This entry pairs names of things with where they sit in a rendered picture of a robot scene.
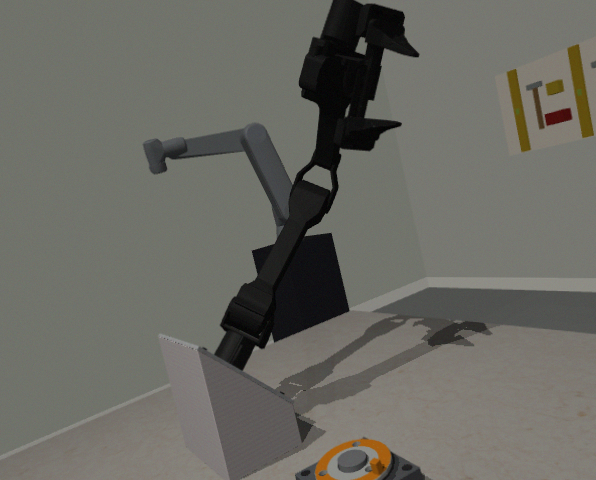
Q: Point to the orange round plate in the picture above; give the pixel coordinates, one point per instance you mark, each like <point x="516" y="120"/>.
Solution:
<point x="379" y="460"/>

